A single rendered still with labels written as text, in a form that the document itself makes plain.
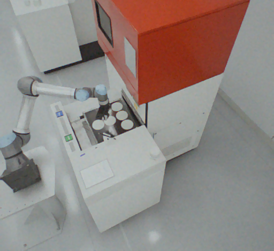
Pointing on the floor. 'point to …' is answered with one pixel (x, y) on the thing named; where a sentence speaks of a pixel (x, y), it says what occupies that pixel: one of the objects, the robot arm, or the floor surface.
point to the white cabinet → (127, 202)
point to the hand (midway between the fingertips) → (105, 120)
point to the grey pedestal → (40, 222)
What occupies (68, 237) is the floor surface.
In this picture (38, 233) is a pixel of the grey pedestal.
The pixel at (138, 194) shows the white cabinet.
